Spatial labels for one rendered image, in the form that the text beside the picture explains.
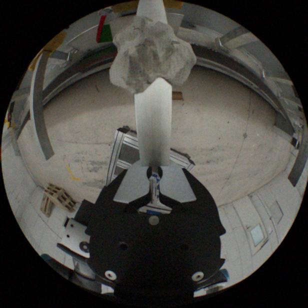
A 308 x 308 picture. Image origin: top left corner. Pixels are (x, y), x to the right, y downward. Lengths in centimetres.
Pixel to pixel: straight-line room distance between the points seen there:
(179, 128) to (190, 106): 27
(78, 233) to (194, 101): 116
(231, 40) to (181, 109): 81
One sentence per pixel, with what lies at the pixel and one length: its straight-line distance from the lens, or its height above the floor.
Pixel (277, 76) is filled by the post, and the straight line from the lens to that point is 51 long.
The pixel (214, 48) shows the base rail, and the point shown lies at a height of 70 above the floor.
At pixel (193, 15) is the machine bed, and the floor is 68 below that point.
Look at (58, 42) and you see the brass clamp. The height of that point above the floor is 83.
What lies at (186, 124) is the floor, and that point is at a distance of 101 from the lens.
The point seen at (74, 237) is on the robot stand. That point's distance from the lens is 31.
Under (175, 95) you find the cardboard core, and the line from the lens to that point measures 88.
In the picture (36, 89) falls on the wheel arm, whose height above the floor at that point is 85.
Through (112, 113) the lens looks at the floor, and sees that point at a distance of 104.
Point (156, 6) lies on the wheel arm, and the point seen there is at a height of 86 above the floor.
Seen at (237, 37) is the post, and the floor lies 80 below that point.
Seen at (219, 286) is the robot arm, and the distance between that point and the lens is 63.
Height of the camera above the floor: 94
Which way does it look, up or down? 61 degrees down
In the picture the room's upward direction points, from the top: 180 degrees clockwise
